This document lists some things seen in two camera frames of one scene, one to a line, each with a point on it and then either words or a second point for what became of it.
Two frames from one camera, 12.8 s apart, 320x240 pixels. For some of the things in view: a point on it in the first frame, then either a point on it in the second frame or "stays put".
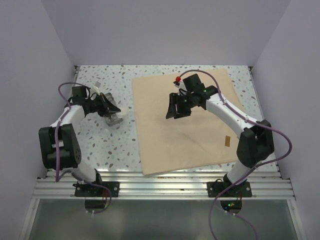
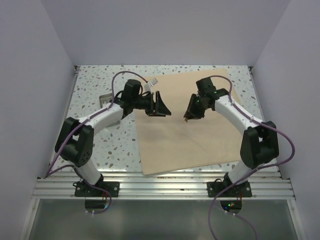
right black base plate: [215, 189] stays put
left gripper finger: [110, 105] to [161, 109]
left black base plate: [88, 190] stays put
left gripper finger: [110, 110] to [157, 114]
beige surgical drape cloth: [200, 139] stays put
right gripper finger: [183, 108] to [196, 112]
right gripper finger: [173, 99] to [187, 115]
